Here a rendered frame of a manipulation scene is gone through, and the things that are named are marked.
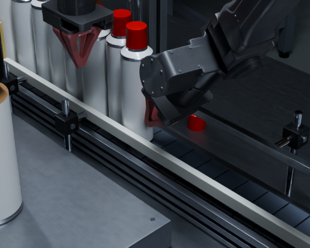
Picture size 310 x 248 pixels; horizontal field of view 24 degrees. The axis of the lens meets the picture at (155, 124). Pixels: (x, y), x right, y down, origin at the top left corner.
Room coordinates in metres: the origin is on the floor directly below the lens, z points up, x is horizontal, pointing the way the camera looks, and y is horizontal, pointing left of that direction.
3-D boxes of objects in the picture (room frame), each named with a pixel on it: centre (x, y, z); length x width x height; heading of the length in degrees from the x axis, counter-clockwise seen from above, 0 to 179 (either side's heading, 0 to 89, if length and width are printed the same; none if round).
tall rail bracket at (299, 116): (0.87, -0.19, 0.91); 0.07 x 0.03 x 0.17; 133
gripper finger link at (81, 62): (1.01, 0.13, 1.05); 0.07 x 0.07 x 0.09; 43
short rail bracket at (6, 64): (1.14, 0.25, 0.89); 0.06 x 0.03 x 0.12; 133
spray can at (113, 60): (1.04, 0.05, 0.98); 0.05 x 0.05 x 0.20
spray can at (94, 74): (1.06, 0.10, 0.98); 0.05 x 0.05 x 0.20
